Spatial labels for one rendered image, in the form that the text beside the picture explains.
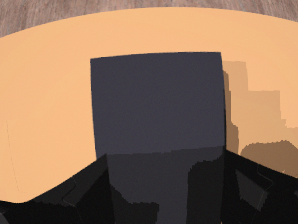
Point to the tan flat panel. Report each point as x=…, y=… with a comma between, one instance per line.
x=46, y=127

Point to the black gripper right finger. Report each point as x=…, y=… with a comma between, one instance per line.
x=255, y=194

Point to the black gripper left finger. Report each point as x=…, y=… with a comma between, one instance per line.
x=83, y=199

